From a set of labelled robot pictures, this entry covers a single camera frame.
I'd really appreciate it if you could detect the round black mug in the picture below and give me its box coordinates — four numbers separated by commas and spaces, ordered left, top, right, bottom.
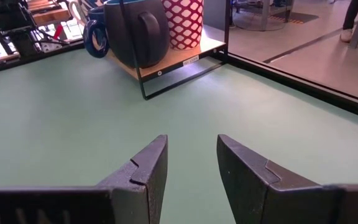
103, 0, 171, 70

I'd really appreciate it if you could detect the red white lattice mug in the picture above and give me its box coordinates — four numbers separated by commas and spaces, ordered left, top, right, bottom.
161, 0, 204, 51

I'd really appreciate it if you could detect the dark floor mat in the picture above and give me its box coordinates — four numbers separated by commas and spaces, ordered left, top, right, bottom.
268, 11, 319, 25

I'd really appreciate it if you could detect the glossy blue stoneware mug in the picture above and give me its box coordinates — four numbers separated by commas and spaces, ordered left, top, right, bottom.
83, 6, 111, 59

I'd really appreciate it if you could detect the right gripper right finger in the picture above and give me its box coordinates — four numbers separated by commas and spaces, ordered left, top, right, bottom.
216, 134, 358, 224

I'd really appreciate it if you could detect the grey desk frame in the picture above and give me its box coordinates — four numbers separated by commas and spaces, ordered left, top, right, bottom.
231, 0, 295, 32

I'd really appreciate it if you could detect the black frame wooden shelf rack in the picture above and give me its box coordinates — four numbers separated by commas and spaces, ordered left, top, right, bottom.
106, 0, 231, 101

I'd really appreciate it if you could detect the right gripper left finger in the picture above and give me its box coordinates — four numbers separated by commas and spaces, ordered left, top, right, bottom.
0, 135, 169, 224

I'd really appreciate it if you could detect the wooden workbench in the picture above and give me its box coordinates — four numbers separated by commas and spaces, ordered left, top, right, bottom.
26, 0, 71, 27

